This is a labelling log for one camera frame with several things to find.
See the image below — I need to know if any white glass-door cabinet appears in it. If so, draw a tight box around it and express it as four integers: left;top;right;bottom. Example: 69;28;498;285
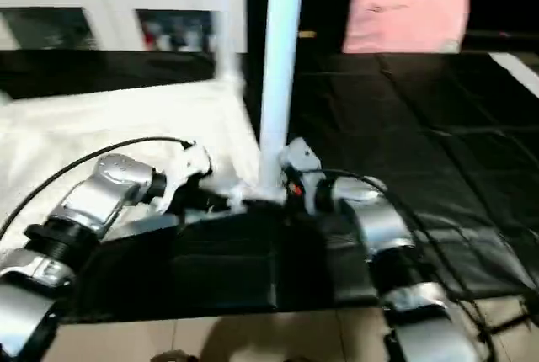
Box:
0;0;250;53

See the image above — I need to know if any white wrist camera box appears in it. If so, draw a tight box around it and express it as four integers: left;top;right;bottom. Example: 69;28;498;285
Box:
278;136;323;179
157;143;213;211

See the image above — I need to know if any pink printed pillow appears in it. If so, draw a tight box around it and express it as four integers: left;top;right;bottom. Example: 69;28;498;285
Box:
342;0;472;55

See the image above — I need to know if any black tripod stand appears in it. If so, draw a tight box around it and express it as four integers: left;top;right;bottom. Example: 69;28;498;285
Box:
484;307;539;342

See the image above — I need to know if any white plastic table leg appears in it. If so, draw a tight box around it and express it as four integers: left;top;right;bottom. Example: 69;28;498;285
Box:
256;0;307;203
211;0;247;98

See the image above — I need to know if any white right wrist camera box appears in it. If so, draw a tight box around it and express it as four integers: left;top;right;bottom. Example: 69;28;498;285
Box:
278;136;323;179

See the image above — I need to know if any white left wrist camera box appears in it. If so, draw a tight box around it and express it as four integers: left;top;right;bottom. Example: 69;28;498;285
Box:
157;143;213;211

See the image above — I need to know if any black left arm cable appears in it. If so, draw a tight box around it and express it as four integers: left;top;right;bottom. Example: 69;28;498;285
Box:
0;136;196;237

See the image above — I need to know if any black work mat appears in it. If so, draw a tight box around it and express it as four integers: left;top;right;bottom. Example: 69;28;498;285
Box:
0;49;539;322

